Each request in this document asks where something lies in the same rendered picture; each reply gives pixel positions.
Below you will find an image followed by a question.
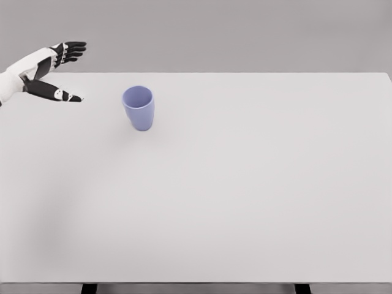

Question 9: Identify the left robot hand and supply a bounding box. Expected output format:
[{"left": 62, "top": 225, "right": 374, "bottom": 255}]
[{"left": 4, "top": 41, "right": 88, "bottom": 104}]

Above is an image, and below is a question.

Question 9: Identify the lavender blue cup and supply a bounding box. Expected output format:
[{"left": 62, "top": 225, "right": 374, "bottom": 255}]
[{"left": 122, "top": 85, "right": 155, "bottom": 132}]

